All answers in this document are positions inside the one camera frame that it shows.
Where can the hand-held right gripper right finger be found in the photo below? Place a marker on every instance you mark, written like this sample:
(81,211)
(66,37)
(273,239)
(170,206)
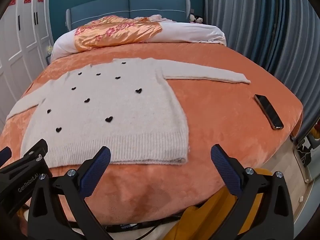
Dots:
(225,170)

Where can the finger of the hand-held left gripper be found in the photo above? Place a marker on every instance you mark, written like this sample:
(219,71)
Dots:
(5,156)
(35,152)

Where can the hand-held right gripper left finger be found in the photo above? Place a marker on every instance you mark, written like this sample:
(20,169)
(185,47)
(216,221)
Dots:
(96,171)

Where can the cream sweater with black hearts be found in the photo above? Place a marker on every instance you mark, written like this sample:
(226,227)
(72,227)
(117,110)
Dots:
(112,110)

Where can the yellow garment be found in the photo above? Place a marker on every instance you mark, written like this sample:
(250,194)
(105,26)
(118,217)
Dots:
(215,215)

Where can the orange plush blanket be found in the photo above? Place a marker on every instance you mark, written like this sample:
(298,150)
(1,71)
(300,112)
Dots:
(212,105)

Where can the black smartphone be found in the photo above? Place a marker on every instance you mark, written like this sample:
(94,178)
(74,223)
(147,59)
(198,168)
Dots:
(268,111)

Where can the white panelled wardrobe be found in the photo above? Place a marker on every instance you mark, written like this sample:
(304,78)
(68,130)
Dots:
(22,45)

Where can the orange satin floral quilt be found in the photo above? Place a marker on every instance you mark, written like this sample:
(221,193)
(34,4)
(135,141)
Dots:
(112,33)

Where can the white duvet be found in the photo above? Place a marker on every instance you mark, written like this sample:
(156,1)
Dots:
(195,32)

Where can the small plush toy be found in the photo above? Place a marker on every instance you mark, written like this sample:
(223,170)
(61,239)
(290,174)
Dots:
(192,18)
(199,18)

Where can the grey blue pleated curtain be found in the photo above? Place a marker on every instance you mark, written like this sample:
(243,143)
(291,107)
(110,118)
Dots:
(250,12)

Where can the blue upholstered bed headboard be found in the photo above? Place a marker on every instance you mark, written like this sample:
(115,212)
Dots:
(125,7)

